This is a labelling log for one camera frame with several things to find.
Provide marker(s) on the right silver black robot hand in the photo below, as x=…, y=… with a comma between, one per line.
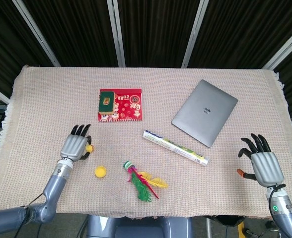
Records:
x=266, y=166

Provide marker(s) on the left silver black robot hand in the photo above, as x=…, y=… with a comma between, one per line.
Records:
x=72, y=147

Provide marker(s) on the small yellow duck toy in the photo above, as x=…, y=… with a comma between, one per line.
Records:
x=90, y=148

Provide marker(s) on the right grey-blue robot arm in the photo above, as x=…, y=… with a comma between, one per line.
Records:
x=285, y=215

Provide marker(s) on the yellow round plastic disc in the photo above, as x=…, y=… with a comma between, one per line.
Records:
x=100, y=171

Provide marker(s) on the beige woven tablecloth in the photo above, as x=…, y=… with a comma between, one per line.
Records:
x=49, y=99

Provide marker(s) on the small green box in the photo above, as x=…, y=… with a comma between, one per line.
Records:
x=106, y=105

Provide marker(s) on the red spiral calendar notebook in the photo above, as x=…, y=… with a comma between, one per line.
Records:
x=128, y=109

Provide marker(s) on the grey closed laptop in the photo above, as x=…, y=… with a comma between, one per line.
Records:
x=205, y=114

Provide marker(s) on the colourful feather shuttlecock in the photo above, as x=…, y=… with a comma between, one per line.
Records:
x=142, y=189

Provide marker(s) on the cling film roll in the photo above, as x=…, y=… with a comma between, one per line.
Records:
x=175, y=147

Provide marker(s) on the grey-blue robot torso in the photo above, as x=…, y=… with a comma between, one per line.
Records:
x=138, y=226

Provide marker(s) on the dark pleated curtain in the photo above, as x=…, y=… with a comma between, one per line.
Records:
x=158, y=29

